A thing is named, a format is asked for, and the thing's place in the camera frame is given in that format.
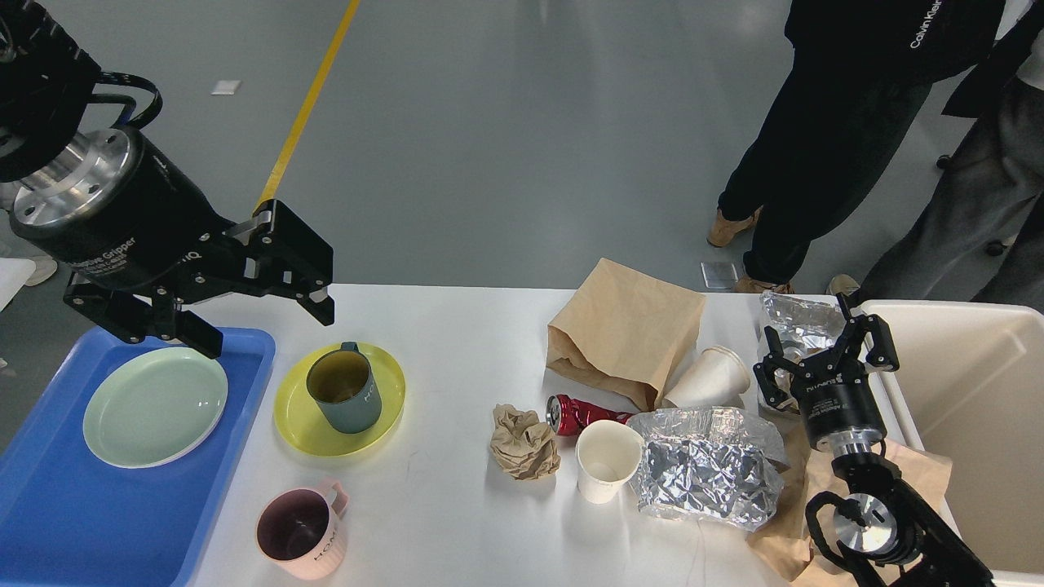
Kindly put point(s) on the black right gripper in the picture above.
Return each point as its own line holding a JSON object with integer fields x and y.
{"x": 834, "y": 399}

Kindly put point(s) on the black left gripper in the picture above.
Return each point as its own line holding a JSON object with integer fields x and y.
{"x": 129, "y": 221}

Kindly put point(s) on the dark green mug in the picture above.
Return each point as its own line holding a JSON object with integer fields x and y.
{"x": 343, "y": 384}

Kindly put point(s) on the yellow plastic plate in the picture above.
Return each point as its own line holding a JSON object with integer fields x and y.
{"x": 302, "y": 424}

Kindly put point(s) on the pink ribbed mug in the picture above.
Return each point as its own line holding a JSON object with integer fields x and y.
{"x": 301, "y": 530}

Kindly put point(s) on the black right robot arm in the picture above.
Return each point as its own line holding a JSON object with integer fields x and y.
{"x": 883, "y": 520}

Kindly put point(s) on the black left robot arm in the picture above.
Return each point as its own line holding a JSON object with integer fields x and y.
{"x": 52, "y": 93}

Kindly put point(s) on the small crumpled foil bag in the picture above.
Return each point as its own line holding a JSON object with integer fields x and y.
{"x": 804, "y": 327}

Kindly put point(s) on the tipped white paper cup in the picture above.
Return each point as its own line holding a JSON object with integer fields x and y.
{"x": 715, "y": 378}

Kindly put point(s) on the beige plastic bin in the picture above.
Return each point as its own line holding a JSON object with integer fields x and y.
{"x": 970, "y": 387}

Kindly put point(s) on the pale green plate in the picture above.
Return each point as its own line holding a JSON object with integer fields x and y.
{"x": 155, "y": 408}

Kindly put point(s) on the large crumpled foil sheet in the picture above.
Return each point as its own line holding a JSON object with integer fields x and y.
{"x": 713, "y": 462}

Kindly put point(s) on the flat brown paper sheet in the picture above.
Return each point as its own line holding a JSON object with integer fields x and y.
{"x": 784, "y": 542}

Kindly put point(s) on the person in grey trousers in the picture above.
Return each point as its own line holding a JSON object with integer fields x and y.
{"x": 995, "y": 172}

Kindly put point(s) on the brown paper bag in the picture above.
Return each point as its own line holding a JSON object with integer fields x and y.
{"x": 624, "y": 331}

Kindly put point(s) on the white table corner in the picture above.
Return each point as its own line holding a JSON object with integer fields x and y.
{"x": 14, "y": 272}

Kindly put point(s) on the blue plastic tray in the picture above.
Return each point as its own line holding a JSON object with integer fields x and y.
{"x": 69, "y": 519}

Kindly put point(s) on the upright white paper cup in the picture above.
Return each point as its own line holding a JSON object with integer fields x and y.
{"x": 608, "y": 454}

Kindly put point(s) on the crushed red soda can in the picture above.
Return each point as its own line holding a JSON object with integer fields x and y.
{"x": 569, "y": 417}

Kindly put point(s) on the person in black clothes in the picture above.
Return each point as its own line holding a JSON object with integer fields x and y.
{"x": 862, "y": 71}

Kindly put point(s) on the crumpled brown paper ball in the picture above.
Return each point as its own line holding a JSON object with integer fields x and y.
{"x": 522, "y": 445}

